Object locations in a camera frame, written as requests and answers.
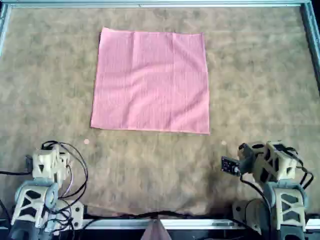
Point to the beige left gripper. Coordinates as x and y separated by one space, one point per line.
65 165

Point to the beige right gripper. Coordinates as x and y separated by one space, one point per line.
258 160

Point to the pink microfibre cloth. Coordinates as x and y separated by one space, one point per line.
150 82

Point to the beige lattice left robot arm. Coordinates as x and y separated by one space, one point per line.
27 200

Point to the beige lattice right robot arm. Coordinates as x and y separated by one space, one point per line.
290 207

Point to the pink round sticker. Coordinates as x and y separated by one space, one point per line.
223 143
86 141

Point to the brown felt table mat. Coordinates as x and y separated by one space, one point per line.
250 75

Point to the right wrist camera circuit board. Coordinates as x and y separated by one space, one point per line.
228 165

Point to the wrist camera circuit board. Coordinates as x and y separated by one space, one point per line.
228 165
28 163

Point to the left wrist camera circuit board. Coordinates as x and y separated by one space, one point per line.
28 163

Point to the brown triangular camera mount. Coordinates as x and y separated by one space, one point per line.
156 232

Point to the aluminium table frame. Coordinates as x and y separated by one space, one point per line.
160 3

